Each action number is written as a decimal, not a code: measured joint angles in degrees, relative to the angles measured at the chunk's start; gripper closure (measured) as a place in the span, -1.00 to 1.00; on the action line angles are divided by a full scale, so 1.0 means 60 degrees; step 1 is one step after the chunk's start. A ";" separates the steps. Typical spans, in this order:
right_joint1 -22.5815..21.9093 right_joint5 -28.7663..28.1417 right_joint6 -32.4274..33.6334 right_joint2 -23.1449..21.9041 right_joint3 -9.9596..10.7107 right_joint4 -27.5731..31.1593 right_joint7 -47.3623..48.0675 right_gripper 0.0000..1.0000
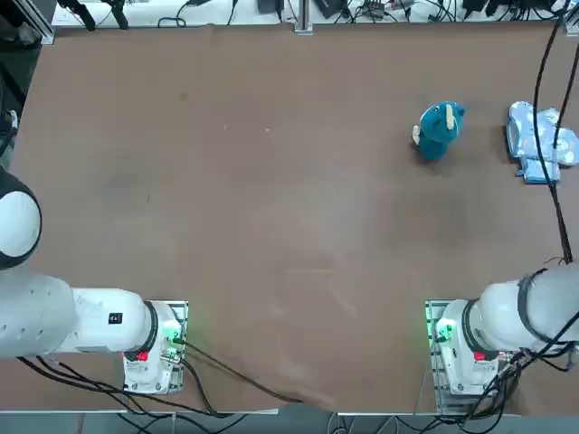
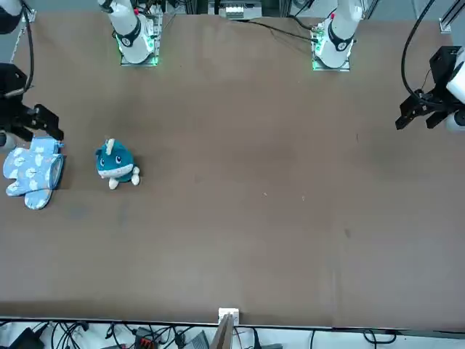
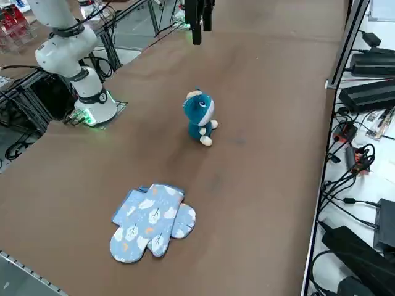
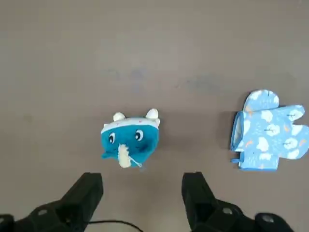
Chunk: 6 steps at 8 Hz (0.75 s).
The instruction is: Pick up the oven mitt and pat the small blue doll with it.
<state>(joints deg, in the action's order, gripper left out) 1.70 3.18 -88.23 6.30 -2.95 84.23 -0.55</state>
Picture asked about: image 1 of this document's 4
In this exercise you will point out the blue patterned oven mitt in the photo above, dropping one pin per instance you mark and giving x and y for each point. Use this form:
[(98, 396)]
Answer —
[(540, 174), (567, 147)]

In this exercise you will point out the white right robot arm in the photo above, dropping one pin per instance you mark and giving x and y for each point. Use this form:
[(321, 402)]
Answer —
[(506, 312)]

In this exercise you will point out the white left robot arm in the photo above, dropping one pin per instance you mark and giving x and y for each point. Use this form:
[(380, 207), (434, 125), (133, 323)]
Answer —
[(90, 316)]

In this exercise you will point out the small blue plush doll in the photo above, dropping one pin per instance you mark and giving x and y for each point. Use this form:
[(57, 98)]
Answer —
[(436, 135)]

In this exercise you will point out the flat black power adapter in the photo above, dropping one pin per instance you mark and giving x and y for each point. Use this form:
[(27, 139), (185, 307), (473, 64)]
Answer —
[(271, 6)]

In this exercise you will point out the ribbed power adapter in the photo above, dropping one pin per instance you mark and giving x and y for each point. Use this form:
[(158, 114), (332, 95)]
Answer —
[(330, 9)]

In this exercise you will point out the orange black usb hub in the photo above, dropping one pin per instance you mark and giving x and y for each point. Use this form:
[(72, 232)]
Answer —
[(375, 9)]

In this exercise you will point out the black tripod legs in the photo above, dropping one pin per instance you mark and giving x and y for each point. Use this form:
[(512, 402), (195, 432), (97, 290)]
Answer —
[(86, 18)]

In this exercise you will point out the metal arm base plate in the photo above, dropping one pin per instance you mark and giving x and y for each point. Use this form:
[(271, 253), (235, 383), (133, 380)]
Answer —
[(430, 384), (180, 375)]

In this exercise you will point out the aluminium camera post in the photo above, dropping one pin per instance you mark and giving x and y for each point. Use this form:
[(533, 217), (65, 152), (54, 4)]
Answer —
[(304, 18)]

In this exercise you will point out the aluminium frame profile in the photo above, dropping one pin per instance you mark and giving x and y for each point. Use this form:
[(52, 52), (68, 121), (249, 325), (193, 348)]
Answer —
[(572, 26), (46, 36)]

